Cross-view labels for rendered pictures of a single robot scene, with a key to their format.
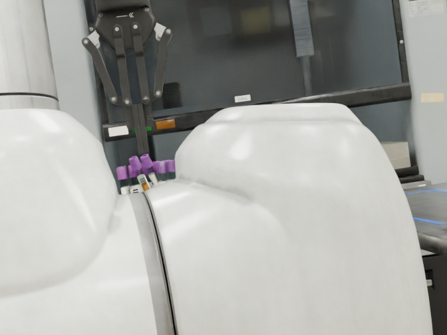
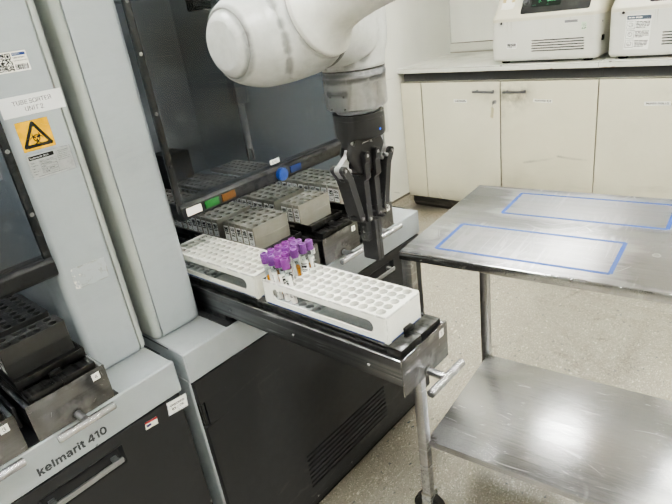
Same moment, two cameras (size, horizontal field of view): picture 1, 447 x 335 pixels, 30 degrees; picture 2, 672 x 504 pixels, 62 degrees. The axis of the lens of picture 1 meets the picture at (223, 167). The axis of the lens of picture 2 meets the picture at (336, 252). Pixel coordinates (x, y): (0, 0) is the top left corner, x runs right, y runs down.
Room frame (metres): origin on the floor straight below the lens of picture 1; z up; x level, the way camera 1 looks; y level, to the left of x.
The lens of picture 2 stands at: (0.59, 0.69, 1.32)
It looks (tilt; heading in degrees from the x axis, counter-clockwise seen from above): 24 degrees down; 319
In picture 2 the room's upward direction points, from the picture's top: 8 degrees counter-clockwise
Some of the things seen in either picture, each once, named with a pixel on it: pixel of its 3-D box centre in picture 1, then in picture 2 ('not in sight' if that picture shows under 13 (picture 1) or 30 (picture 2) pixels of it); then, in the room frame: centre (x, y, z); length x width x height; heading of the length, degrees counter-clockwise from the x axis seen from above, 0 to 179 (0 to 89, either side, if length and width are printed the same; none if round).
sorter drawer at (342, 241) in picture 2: not in sight; (257, 221); (1.87, -0.14, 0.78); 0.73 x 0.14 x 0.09; 5
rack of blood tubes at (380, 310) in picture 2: not in sight; (337, 299); (1.27, 0.12, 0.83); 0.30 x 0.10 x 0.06; 5
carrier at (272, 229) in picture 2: not in sight; (269, 231); (1.62, -0.01, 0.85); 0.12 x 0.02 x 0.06; 95
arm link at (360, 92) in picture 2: not in sight; (355, 90); (1.17, 0.11, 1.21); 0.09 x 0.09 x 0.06
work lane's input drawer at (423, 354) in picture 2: not in sight; (290, 306); (1.40, 0.13, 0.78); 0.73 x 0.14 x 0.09; 5
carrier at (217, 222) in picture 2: not in sight; (233, 222); (1.76, 0.00, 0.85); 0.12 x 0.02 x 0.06; 95
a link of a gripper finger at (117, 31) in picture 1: (122, 66); (361, 186); (1.17, 0.12, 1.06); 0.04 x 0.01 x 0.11; 5
